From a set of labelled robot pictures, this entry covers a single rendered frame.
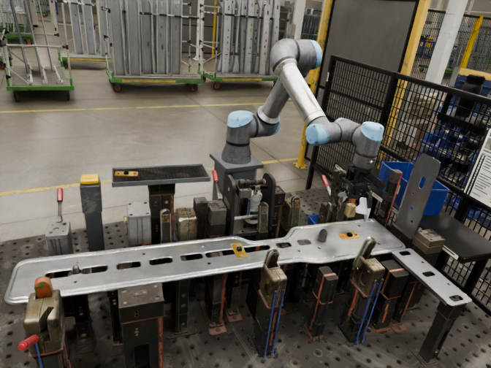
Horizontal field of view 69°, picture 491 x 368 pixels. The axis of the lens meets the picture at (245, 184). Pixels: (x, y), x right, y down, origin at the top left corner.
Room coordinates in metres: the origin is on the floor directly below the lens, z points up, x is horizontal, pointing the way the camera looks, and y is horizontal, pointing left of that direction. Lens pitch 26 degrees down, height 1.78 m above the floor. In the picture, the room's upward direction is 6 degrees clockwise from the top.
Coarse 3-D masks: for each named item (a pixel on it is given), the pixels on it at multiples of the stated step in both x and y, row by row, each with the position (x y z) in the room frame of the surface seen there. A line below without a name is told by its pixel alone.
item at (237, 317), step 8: (232, 272) 1.04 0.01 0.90; (240, 272) 1.03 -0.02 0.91; (232, 280) 1.03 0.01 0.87; (240, 280) 1.03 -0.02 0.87; (232, 288) 1.02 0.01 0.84; (232, 296) 1.03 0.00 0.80; (224, 304) 1.07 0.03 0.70; (232, 304) 1.03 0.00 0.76; (232, 312) 1.03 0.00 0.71; (232, 320) 1.00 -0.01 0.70; (240, 320) 1.00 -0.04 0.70
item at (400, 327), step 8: (408, 272) 1.07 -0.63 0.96; (408, 280) 1.06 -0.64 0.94; (416, 280) 1.07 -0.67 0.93; (408, 288) 1.06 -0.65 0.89; (400, 296) 1.07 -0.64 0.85; (408, 296) 1.07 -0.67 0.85; (400, 304) 1.06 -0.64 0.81; (400, 312) 1.07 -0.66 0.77; (392, 320) 1.07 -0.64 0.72; (400, 320) 1.07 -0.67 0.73; (392, 328) 1.05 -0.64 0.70; (400, 328) 1.05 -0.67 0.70
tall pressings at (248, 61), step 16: (224, 0) 9.24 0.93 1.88; (240, 0) 9.20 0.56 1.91; (256, 0) 9.47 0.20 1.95; (272, 0) 9.65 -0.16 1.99; (224, 16) 8.96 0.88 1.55; (272, 16) 9.44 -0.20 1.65; (224, 32) 8.92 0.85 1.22; (240, 32) 9.46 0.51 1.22; (256, 32) 9.46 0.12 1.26; (272, 32) 9.41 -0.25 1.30; (224, 48) 8.88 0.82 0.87; (240, 48) 9.44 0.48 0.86; (256, 48) 9.44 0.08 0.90; (224, 64) 8.87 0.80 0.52; (240, 64) 9.41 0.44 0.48; (256, 64) 9.37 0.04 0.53
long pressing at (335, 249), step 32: (320, 224) 1.28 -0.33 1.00; (352, 224) 1.31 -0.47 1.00; (64, 256) 0.91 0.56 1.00; (96, 256) 0.93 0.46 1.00; (128, 256) 0.95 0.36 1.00; (160, 256) 0.96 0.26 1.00; (224, 256) 1.00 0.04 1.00; (256, 256) 1.02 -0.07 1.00; (288, 256) 1.04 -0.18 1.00; (320, 256) 1.06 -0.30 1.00; (352, 256) 1.09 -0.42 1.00; (32, 288) 0.76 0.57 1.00; (64, 288) 0.77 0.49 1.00; (96, 288) 0.79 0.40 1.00
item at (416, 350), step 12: (456, 300) 0.92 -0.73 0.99; (444, 312) 0.91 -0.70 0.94; (456, 312) 0.90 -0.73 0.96; (432, 324) 0.93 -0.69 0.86; (444, 324) 0.89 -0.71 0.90; (432, 336) 0.91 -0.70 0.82; (444, 336) 0.91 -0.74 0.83; (420, 348) 0.96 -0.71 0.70; (432, 348) 0.90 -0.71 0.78; (420, 360) 0.91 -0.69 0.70; (432, 360) 0.91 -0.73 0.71
